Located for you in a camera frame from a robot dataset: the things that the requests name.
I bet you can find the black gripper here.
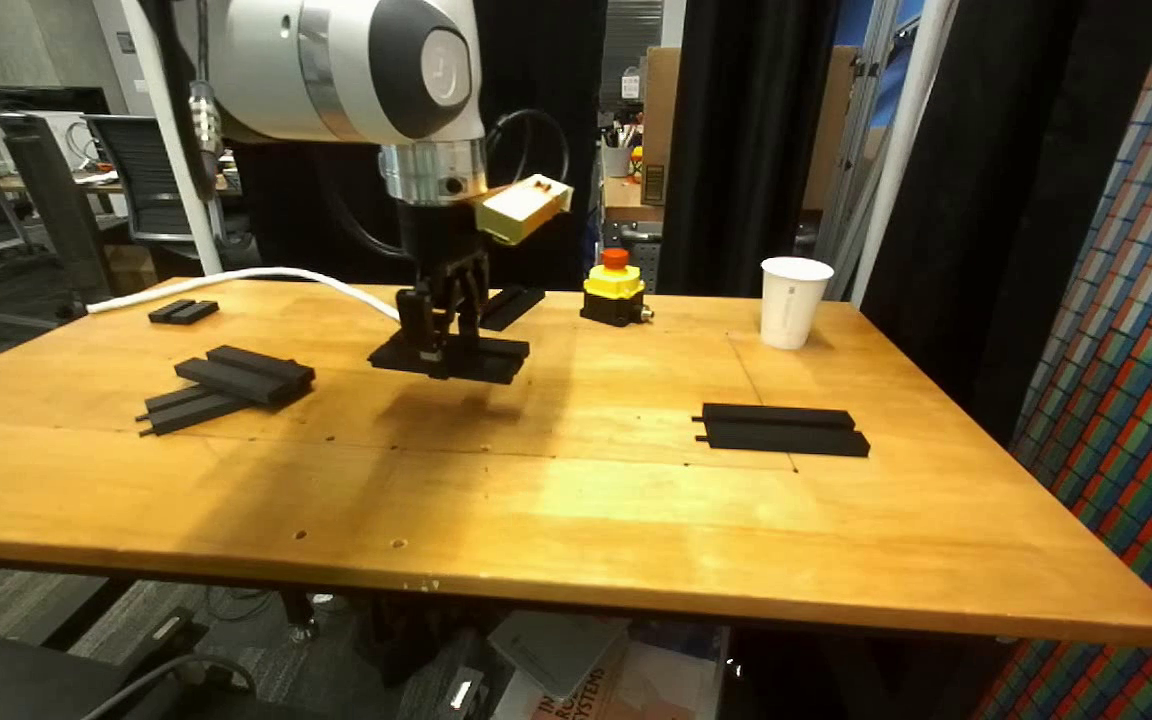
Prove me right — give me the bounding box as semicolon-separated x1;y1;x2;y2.
395;206;487;361

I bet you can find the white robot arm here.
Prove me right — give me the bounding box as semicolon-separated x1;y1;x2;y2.
195;0;487;365

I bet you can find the short black board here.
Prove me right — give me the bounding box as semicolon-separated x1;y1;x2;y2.
479;284;546;333

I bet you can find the black curtain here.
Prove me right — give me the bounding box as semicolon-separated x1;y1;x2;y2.
225;0;609;290

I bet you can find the yellow red emergency stop button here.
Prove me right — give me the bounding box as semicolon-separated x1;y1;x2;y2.
583;249;645;330

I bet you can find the bottom long black board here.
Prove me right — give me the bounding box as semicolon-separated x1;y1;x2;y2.
136;384;246;435

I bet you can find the small black block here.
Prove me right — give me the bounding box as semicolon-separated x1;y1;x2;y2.
149;299;221;326

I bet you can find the white paper cup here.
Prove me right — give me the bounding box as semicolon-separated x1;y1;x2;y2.
762;257;831;347

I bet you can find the white metal pole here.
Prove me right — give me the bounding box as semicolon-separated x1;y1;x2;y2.
850;0;961;304

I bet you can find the colourful patterned panel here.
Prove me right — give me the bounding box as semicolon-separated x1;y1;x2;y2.
977;67;1152;720

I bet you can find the yellow white wrist camera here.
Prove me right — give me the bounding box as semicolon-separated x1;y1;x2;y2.
476;174;572;249

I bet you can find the white cable conduit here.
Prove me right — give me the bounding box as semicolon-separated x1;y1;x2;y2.
84;266;406;326

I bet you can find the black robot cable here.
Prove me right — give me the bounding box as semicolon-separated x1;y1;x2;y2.
485;109;577;184

